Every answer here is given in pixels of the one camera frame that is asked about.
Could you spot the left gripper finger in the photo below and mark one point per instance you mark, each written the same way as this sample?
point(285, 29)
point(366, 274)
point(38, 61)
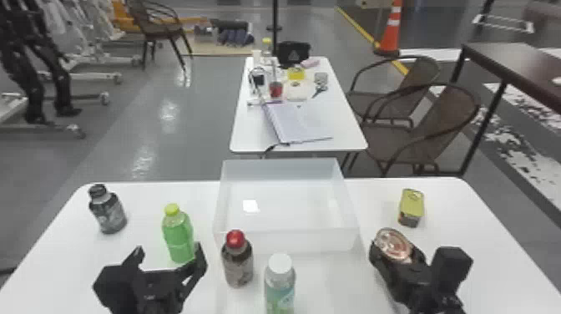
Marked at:
point(196, 267)
point(135, 259)

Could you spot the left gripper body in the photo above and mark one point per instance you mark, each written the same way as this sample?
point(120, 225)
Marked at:
point(158, 291)

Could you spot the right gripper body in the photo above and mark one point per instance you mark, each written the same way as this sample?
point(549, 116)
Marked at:
point(431, 302)

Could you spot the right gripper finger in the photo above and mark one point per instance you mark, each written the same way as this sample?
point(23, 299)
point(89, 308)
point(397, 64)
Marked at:
point(421, 269)
point(376, 267)

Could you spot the black can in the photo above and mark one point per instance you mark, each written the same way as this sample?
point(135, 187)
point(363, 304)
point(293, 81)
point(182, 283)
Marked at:
point(393, 244)

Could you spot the brown bottle with red cap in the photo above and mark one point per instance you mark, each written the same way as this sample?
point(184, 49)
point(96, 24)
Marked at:
point(237, 263)

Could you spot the grey bottle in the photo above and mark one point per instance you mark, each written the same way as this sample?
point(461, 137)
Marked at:
point(107, 212)

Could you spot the yellow can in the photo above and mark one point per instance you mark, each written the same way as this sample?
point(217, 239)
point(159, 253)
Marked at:
point(411, 210)

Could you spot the pale green bottle white cap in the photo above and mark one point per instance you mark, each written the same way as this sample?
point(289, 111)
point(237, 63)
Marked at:
point(279, 285)

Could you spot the clear box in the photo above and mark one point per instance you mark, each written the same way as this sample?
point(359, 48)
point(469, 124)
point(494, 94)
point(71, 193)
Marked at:
point(285, 210)

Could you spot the white side table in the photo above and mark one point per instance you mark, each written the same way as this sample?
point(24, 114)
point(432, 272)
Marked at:
point(342, 127)

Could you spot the brown chair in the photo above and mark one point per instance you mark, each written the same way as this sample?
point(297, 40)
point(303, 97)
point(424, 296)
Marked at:
point(155, 22)
point(421, 72)
point(447, 114)

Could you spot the open notebook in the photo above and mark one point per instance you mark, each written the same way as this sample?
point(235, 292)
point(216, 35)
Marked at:
point(293, 123)

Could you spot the red cup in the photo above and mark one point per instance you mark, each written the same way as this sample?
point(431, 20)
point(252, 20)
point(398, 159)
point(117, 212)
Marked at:
point(276, 90)

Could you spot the dark side table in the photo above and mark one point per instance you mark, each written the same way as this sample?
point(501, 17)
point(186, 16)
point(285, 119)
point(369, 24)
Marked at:
point(517, 65)

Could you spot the black bag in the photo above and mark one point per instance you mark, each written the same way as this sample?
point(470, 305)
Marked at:
point(293, 53)

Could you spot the orange cone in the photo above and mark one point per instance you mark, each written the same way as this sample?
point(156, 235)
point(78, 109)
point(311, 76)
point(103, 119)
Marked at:
point(391, 30)

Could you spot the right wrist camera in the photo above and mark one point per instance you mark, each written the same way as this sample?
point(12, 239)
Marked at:
point(451, 267)

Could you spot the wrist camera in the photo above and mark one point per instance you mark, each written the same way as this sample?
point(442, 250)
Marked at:
point(111, 289)
point(451, 267)

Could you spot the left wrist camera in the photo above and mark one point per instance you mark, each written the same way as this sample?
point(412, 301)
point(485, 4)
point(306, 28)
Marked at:
point(111, 289)

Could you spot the black post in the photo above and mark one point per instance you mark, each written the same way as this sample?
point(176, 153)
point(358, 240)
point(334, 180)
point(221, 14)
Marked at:
point(274, 22)

